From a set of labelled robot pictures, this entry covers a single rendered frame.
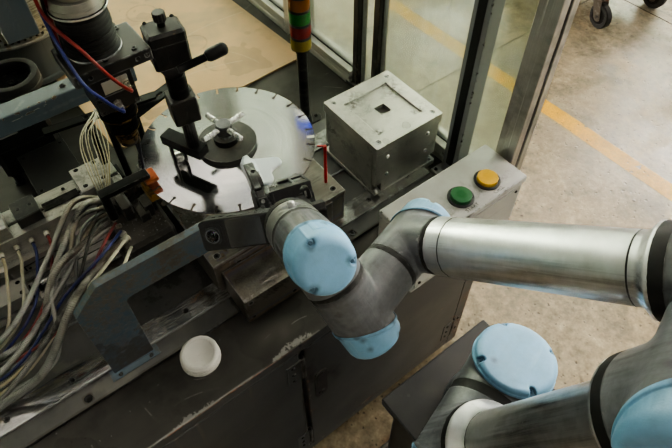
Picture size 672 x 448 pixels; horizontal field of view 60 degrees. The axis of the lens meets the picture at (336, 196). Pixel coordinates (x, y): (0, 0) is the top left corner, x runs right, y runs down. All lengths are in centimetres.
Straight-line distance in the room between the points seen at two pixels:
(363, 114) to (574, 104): 170
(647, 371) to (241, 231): 52
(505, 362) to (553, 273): 25
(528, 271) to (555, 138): 200
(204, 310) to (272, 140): 34
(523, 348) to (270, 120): 62
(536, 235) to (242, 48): 119
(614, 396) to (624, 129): 231
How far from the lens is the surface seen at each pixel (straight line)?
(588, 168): 255
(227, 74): 160
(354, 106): 126
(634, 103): 293
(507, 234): 67
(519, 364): 86
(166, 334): 113
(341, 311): 69
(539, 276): 65
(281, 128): 114
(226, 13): 184
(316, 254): 63
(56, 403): 114
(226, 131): 109
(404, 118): 124
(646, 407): 47
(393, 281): 72
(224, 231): 82
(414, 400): 106
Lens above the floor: 173
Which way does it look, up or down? 50 degrees down
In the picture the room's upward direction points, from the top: straight up
